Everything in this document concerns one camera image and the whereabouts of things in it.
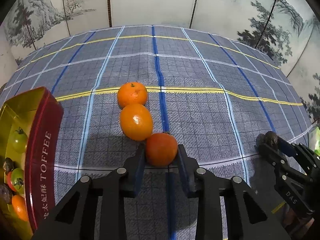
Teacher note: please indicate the large green tomato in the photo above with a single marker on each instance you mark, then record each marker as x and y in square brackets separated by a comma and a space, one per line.
[18, 140]

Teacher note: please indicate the large dark brown fruit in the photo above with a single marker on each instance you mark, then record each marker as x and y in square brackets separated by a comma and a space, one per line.
[271, 139]

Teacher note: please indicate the red gold toffee tin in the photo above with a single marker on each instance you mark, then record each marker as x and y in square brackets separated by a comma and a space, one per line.
[39, 114]

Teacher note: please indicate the small red tomato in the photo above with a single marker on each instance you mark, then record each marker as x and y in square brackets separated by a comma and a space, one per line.
[9, 182]

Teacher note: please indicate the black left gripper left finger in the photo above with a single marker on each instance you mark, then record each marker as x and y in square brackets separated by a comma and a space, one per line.
[74, 216]

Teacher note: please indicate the orange-red tomato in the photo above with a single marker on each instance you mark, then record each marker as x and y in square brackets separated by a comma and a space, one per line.
[161, 149]

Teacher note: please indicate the green package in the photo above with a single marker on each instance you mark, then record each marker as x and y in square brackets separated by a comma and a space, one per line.
[314, 140]

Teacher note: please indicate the green tomato with stem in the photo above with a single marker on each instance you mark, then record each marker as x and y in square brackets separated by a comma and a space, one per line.
[17, 180]

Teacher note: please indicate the large orange mandarin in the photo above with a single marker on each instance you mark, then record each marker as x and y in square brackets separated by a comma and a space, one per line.
[18, 203]

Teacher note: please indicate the dark chestnut fruit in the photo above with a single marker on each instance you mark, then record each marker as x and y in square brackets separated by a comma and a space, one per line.
[8, 165]

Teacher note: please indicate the small orange mandarin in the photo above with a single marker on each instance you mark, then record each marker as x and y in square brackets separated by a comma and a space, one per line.
[132, 92]

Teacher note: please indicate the small dark brown fruit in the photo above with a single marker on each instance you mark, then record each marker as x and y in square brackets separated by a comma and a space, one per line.
[6, 193]

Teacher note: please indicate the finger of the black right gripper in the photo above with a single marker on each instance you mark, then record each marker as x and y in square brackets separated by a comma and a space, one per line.
[277, 158]
[306, 158]

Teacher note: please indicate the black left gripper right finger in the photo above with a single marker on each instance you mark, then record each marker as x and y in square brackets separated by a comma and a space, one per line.
[230, 201]

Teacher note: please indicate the glossy orange kumquat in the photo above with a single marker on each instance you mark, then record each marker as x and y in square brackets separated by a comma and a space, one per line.
[136, 122]

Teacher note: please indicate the painted landscape folding screen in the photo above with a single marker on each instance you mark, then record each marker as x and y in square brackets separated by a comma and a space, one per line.
[286, 30]

